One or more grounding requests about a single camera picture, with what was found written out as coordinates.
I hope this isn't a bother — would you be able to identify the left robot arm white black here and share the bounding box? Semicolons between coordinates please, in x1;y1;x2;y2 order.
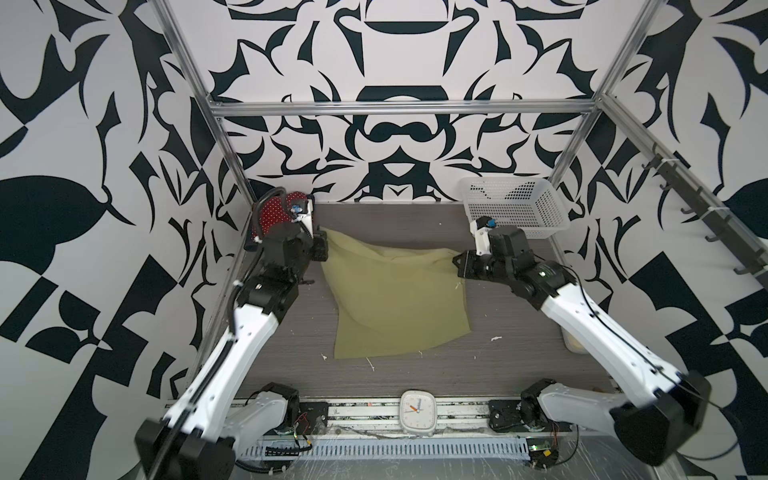
135;187;328;479

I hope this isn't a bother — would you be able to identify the grey wall hook rack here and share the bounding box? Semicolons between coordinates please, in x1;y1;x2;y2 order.
644;143;767;289

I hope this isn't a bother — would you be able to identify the white plastic laundry basket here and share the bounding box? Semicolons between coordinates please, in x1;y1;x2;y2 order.
459;176;570;240

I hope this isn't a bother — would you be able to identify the olive green skirt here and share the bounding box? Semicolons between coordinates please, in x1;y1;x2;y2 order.
322;230;471;359

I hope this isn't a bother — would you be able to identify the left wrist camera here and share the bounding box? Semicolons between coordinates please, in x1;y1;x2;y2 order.
289;198;314;237

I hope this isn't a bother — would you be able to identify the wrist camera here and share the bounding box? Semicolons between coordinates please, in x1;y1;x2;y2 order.
470;216;496;257
289;198;314;237

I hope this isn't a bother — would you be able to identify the aluminium frame rail front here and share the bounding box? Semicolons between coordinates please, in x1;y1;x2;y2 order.
221;392;619;442

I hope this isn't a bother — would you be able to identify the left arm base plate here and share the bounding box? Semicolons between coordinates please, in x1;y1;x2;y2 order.
294;401;330;436

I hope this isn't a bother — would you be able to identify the red polka dot skirt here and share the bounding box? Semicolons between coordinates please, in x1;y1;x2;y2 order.
251;191;309;239

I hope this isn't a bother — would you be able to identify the white slotted cable duct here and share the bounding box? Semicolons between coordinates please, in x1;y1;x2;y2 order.
243;437;530;461

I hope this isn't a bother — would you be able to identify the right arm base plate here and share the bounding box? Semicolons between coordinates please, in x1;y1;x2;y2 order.
488;399;534;433

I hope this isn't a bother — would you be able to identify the green circuit board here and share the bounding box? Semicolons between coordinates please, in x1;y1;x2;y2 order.
526;437;559;471

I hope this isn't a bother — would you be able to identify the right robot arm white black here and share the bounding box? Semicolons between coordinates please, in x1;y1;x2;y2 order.
453;216;714;466

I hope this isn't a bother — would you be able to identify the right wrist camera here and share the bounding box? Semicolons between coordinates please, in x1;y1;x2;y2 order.
470;216;496;257

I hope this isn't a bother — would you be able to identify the white square clock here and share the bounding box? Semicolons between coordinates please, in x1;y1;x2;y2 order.
398;390;437;436

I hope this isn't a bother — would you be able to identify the aluminium frame crossbar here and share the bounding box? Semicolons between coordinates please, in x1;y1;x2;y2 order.
209;99;595;117

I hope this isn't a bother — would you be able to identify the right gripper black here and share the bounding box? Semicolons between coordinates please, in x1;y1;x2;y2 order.
453;248;518;289

